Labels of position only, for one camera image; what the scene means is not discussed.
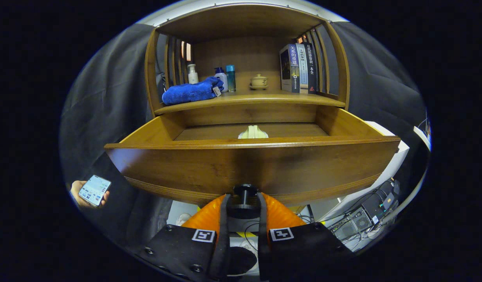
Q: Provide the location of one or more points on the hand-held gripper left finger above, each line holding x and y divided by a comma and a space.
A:
224, 235

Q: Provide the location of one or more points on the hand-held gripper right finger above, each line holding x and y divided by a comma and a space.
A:
262, 239

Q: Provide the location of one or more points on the wooden drawer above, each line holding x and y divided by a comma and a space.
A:
264, 168

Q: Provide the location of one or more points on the green scrub brush white pad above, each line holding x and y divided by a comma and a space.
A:
253, 132

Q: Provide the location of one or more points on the smartphone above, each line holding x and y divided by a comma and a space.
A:
94, 190

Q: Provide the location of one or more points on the wooden countertop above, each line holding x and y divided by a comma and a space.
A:
256, 98

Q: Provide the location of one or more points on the white shoe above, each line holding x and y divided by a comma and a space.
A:
184, 219

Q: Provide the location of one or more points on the grey computer case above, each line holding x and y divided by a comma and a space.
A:
356, 224

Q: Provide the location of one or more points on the blue folded towel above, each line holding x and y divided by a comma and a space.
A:
190, 92

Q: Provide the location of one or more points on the white box table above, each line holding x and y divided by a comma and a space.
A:
393, 164

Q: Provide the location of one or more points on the white bottle dark blue cap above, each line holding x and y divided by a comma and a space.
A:
222, 78

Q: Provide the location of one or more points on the teal clear bottle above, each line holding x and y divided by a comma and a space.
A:
231, 78

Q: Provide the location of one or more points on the beige lidded tea cup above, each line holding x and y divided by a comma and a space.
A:
259, 81

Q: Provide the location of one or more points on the white pump bottle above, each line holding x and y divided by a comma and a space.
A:
193, 76

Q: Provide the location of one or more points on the blue spine book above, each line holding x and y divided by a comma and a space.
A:
289, 68

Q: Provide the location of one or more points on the light grey spine book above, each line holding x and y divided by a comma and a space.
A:
302, 68

